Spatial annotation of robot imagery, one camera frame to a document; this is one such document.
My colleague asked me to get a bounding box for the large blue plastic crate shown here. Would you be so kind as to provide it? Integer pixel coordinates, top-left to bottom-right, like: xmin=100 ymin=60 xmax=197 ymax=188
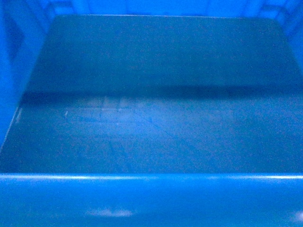
xmin=0 ymin=0 xmax=303 ymax=227

